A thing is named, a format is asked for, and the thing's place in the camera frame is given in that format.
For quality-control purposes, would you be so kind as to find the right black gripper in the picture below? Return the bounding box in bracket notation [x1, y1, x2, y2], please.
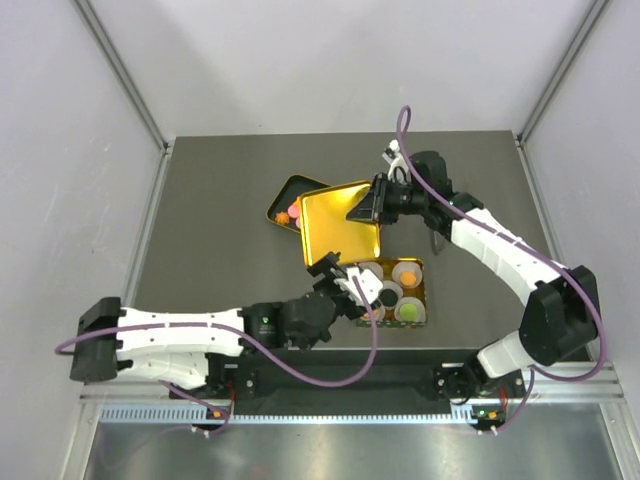
[348, 173, 429, 225]

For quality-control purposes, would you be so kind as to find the gold tin lid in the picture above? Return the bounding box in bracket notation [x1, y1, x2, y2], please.
[299, 181, 381, 266]

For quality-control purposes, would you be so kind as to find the gold cookie tin box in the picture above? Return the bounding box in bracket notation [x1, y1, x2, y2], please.
[373, 257, 427, 329]

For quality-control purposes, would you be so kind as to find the green round cookie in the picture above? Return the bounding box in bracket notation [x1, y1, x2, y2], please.
[397, 303, 419, 322]

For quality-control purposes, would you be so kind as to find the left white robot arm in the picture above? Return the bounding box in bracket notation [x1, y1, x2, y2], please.
[56, 253, 383, 397]

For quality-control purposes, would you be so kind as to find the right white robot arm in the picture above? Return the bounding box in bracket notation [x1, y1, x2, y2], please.
[346, 140, 602, 396]

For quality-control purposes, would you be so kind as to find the black cookie tray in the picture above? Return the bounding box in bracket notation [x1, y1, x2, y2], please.
[266, 174, 328, 233]

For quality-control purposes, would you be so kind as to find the pink cookie upper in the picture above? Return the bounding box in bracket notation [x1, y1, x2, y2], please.
[287, 203, 300, 219]

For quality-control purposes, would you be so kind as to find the orange star cookie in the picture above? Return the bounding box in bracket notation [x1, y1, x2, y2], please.
[275, 212, 290, 225]

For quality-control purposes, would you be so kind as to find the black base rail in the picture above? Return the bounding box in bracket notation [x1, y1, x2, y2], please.
[189, 349, 525, 416]

